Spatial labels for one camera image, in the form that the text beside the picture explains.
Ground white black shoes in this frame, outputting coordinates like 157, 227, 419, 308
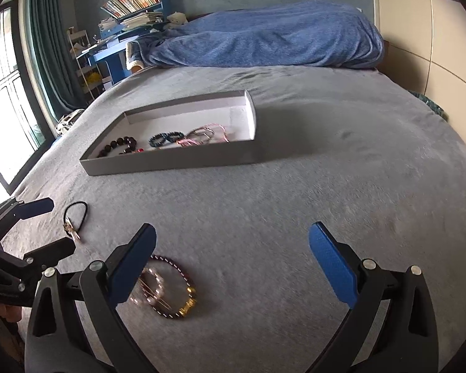
55, 109, 85, 135

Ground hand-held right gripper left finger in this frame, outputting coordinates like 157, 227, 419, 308
24, 223, 158, 373

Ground blue fleece blanket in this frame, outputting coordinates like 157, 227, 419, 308
134, 0, 385, 70

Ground pink cord bracelet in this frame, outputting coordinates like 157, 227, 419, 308
178, 124, 231, 147

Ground garnet bead bracelet gold charm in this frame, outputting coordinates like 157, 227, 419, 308
140, 255, 198, 320

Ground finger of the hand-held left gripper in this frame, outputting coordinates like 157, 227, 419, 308
0, 197, 55, 234
0, 237, 77, 270

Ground pale pink bead bracelet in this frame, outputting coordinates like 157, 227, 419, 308
130, 267, 166, 306

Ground row of books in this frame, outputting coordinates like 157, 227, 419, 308
101, 0, 167, 19

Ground person's left hand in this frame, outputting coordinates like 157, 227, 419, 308
0, 304, 23, 324

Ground black hair tie with pearls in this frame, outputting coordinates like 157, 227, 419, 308
63, 201, 89, 242

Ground black framed glass door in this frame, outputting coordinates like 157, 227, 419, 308
0, 2, 54, 196

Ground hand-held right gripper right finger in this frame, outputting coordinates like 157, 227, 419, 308
308, 221, 439, 373

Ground stack of papers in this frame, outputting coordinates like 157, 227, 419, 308
98, 12, 165, 32

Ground black bead bracelet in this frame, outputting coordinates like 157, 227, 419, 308
97, 135, 137, 159

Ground beige grey wardrobe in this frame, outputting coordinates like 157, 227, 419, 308
369, 0, 466, 125

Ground green patterned cloth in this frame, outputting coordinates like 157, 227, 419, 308
408, 90, 450, 122

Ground blue desk with shelf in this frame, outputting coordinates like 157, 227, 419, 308
87, 2, 171, 87

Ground thin grey pink bangle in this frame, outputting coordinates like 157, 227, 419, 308
187, 126, 215, 143

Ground grey bedspread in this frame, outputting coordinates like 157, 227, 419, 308
0, 64, 466, 373

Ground dark blue bead bracelet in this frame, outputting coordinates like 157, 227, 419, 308
148, 132, 185, 149

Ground grey cardboard tray box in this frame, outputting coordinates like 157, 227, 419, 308
80, 89, 262, 177

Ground white trolley rack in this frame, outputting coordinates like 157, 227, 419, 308
67, 27, 102, 104

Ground white plush toy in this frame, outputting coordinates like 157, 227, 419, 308
165, 12, 189, 29

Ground teal curtain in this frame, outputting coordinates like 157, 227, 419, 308
25, 0, 87, 122

